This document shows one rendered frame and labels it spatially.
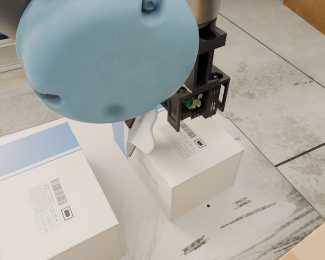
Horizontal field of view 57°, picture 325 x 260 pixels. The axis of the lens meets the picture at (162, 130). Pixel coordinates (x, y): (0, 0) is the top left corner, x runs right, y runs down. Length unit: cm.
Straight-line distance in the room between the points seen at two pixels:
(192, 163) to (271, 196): 16
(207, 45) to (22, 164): 28
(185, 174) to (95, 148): 21
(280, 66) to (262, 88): 29
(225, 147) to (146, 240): 17
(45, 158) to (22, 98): 149
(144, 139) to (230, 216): 18
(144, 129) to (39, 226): 17
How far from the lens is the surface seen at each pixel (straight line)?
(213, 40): 30
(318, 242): 29
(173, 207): 42
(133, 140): 40
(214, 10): 31
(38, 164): 42
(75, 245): 35
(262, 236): 46
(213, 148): 42
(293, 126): 170
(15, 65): 193
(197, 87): 32
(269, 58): 219
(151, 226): 45
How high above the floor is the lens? 110
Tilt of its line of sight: 46 degrees down
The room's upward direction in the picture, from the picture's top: straight up
